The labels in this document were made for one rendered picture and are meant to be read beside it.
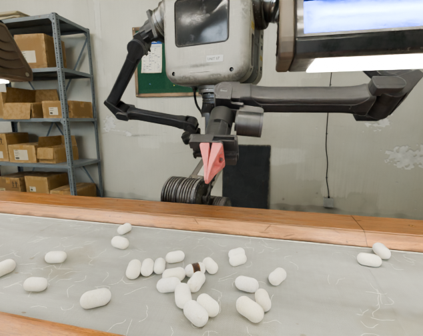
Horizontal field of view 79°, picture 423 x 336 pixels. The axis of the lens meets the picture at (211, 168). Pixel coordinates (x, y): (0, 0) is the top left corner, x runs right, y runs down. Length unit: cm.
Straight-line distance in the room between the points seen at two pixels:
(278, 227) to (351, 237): 14
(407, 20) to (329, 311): 33
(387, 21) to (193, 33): 77
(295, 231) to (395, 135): 209
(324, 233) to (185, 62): 72
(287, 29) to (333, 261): 39
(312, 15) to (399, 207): 252
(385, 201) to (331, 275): 222
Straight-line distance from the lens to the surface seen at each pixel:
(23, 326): 38
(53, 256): 53
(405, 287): 51
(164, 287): 40
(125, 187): 295
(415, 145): 266
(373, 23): 29
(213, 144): 51
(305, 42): 27
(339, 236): 59
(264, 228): 57
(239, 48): 92
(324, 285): 45
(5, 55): 46
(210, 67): 94
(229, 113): 61
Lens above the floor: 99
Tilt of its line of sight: 11 degrees down
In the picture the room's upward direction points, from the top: straight up
